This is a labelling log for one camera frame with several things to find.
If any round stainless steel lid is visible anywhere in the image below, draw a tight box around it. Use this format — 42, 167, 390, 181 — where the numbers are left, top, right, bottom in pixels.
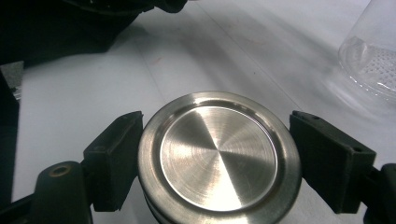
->
136, 91, 303, 224

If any clear glass container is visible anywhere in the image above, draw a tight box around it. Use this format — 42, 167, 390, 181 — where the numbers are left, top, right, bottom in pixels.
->
337, 0, 396, 102

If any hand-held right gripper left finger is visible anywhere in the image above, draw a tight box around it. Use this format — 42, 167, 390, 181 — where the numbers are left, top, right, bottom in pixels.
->
81, 110, 145, 213

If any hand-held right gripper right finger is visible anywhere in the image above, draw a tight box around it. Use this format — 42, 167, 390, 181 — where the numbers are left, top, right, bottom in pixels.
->
289, 109, 378, 215

